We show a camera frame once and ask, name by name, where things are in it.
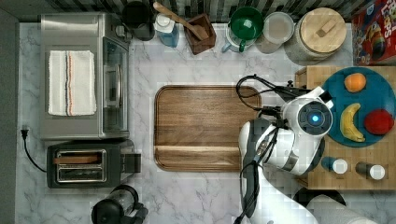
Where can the red apple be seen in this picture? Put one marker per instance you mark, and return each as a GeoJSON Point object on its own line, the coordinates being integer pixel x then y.
{"type": "Point", "coordinates": [378, 122]}

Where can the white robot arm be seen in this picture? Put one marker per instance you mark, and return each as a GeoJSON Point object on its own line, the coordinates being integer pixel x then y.
{"type": "Point", "coordinates": [292, 143]}

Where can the canister with wooden lid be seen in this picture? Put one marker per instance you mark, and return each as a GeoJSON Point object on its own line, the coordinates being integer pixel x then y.
{"type": "Point", "coordinates": [317, 36]}

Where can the walnut wooden cutting board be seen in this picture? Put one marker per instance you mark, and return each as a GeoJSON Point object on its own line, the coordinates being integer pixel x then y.
{"type": "Point", "coordinates": [196, 128]}

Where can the dark shaker white cap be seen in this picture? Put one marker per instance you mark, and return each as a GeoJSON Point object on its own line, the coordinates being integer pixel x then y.
{"type": "Point", "coordinates": [373, 171]}

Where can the red cereal box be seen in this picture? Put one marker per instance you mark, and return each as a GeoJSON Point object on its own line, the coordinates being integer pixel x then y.
{"type": "Point", "coordinates": [374, 34]}

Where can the stainless steel toaster oven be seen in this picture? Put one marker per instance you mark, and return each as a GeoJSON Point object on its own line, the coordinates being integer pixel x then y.
{"type": "Point", "coordinates": [104, 36]}

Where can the green cup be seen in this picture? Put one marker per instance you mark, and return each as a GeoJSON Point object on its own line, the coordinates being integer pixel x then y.
{"type": "Point", "coordinates": [246, 25]}

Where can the teal round plate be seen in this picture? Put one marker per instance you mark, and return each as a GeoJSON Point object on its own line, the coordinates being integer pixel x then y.
{"type": "Point", "coordinates": [377, 94]}

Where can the white striped dish towel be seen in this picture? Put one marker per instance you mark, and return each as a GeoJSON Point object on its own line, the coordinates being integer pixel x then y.
{"type": "Point", "coordinates": [71, 83]}

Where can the black two-slot toaster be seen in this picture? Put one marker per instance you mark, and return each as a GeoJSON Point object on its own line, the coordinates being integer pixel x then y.
{"type": "Point", "coordinates": [91, 164]}

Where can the dark wooden utensil box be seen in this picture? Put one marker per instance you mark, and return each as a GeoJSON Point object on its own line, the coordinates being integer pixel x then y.
{"type": "Point", "coordinates": [207, 41]}

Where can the yellow banana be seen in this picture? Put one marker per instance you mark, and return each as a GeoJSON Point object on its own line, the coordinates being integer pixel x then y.
{"type": "Point", "coordinates": [347, 126]}

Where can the blue soap bottle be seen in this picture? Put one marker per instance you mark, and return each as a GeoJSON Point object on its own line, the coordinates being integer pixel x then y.
{"type": "Point", "coordinates": [166, 30]}

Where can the blue shaker white cap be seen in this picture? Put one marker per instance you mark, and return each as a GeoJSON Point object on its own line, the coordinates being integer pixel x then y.
{"type": "Point", "coordinates": [331, 164]}

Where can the black cup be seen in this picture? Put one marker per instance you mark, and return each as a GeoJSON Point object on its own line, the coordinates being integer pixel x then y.
{"type": "Point", "coordinates": [137, 17]}

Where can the orange fruit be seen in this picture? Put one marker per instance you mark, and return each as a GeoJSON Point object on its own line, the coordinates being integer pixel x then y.
{"type": "Point", "coordinates": [355, 82]}

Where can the wooden spoon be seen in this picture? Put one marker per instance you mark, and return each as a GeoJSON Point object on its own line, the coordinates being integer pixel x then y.
{"type": "Point", "coordinates": [198, 30]}

